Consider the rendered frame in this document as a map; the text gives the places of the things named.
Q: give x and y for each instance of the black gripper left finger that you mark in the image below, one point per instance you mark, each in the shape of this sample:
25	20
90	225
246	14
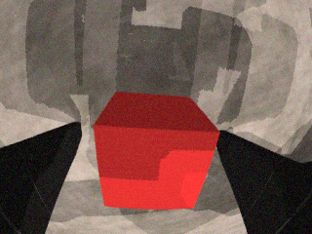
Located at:
32	172

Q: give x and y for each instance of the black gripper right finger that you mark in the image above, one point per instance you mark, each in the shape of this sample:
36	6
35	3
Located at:
269	188

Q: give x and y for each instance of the red block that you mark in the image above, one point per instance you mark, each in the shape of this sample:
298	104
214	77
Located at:
153	151

